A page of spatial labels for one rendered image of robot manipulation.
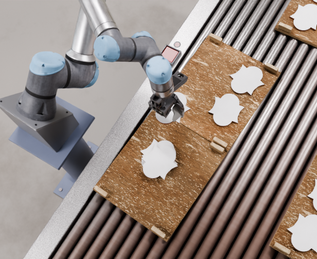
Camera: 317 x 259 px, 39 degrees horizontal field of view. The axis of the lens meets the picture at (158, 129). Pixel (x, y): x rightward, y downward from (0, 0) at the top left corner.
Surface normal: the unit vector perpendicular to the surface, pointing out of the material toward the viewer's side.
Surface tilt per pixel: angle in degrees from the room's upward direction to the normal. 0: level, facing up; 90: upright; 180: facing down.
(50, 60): 38
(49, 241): 0
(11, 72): 0
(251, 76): 0
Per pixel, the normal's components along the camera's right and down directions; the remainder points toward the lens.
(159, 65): -0.11, -0.36
